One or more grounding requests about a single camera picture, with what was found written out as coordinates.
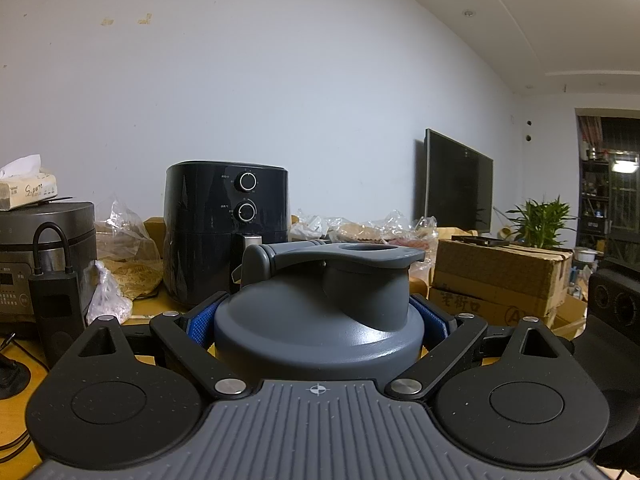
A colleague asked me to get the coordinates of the crumpled clear plastic bag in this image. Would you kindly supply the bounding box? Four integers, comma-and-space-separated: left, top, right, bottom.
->
290, 208, 332, 241

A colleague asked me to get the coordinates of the cardboard box with black writing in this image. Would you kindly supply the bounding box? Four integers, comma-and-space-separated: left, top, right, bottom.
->
428, 286, 558, 330

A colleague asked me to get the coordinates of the plain cardboard box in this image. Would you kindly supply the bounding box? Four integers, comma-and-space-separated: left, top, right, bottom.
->
432, 237, 574, 318

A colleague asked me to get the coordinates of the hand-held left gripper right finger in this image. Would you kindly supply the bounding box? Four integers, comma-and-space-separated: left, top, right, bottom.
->
385, 294, 572, 402

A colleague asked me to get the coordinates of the black cable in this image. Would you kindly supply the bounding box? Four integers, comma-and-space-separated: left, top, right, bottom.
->
0, 430, 31, 462

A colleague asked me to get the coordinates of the tissue pack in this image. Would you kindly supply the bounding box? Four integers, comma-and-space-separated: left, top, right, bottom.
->
0, 154, 59, 211

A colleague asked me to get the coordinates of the black flat tray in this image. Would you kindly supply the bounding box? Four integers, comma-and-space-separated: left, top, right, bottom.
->
451, 233, 512, 247

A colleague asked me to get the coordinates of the balcony glass door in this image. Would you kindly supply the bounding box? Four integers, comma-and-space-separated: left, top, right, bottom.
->
575, 107, 640, 261

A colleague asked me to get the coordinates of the clear shaker bottle grey lid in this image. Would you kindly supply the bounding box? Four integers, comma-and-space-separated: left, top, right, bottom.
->
212, 240, 427, 382

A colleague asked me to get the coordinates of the black portable air pump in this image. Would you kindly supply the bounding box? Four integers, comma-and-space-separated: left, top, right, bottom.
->
28, 222, 93, 369

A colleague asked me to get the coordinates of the black phone stand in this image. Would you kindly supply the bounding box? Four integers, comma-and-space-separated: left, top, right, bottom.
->
0, 332, 34, 401

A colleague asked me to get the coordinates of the grey electric rice cooker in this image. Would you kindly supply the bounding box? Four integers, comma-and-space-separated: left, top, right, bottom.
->
0, 202, 98, 339

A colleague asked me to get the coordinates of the plastic bag of flatbread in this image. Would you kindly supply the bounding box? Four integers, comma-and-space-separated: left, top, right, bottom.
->
327, 211, 439, 253

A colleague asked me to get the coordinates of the green potted plant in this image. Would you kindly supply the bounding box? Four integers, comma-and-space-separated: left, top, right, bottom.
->
504, 196, 579, 251

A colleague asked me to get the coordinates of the black air fryer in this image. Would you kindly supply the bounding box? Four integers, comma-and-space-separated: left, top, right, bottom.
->
164, 161, 291, 310

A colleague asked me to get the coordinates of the black flat television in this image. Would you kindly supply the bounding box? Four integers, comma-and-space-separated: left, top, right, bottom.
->
423, 128, 495, 235

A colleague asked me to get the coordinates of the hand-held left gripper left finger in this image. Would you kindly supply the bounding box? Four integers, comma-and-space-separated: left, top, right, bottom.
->
75, 292, 252, 401

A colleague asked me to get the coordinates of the small knotted plastic bag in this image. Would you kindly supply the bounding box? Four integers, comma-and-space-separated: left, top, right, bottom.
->
86, 260, 134, 326

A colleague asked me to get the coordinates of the clear bag with brown contents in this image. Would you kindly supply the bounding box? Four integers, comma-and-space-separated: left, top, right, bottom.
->
95, 199, 166, 302

